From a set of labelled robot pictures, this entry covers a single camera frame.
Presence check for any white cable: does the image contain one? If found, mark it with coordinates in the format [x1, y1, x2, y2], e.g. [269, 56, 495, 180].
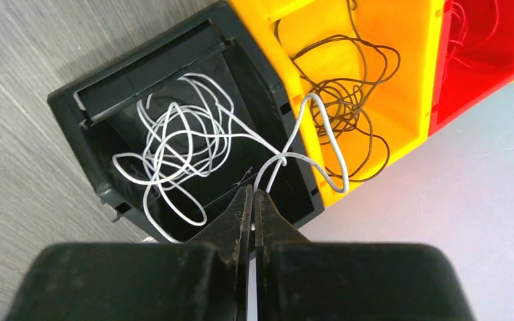
[112, 73, 284, 243]
[253, 93, 350, 196]

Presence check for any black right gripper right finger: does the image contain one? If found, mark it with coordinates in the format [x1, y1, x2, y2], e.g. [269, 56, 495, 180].
[254, 190, 474, 320]

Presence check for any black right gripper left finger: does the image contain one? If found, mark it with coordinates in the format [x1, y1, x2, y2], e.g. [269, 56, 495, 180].
[6, 185, 253, 320]

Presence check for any red plastic bin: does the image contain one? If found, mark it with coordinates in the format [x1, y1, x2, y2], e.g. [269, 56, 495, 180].
[428, 1, 514, 135]

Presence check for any brown cable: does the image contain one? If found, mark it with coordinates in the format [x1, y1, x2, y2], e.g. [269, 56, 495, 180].
[274, 0, 402, 142]
[310, 80, 392, 183]

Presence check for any yellow plastic bin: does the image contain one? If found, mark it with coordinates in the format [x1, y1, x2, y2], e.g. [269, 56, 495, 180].
[231, 1, 443, 206]

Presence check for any black plastic bin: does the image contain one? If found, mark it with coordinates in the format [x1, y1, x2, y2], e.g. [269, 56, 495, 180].
[48, 1, 324, 243]

